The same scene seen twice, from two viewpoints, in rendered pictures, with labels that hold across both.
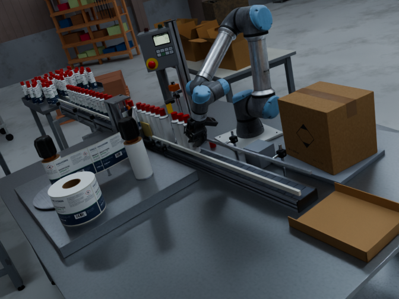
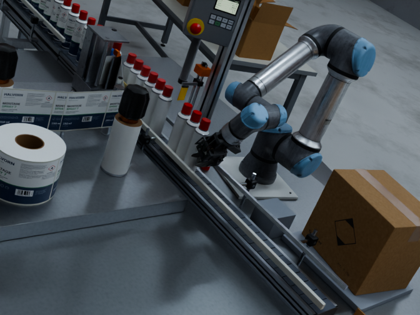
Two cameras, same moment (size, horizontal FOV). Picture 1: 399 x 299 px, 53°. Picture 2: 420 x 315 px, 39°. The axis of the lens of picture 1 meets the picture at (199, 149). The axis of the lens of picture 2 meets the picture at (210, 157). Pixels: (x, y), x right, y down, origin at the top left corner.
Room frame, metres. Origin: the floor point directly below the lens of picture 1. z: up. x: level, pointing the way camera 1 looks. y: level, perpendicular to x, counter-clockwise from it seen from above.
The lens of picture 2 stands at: (0.04, 0.51, 1.89)
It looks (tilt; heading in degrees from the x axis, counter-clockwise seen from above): 27 degrees down; 343
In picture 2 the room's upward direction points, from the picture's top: 21 degrees clockwise
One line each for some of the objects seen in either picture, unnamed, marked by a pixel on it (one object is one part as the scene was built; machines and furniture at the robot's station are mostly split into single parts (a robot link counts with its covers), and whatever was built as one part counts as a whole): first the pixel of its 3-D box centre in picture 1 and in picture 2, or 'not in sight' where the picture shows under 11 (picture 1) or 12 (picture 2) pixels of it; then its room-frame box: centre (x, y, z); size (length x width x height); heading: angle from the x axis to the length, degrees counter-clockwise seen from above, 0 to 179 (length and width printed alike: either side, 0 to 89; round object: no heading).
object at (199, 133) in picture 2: (190, 134); (197, 145); (1.83, 0.02, 0.98); 0.05 x 0.05 x 0.20
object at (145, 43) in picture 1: (159, 48); (214, 12); (2.07, 0.06, 1.38); 0.17 x 0.10 x 0.19; 85
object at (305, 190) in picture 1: (183, 150); (167, 155); (1.93, 0.08, 0.86); 1.65 x 0.08 x 0.04; 30
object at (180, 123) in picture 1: (184, 132); (188, 137); (1.88, 0.05, 0.98); 0.05 x 0.05 x 0.20
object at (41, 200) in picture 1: (65, 190); not in sight; (1.78, 0.69, 0.89); 0.31 x 0.31 x 0.01
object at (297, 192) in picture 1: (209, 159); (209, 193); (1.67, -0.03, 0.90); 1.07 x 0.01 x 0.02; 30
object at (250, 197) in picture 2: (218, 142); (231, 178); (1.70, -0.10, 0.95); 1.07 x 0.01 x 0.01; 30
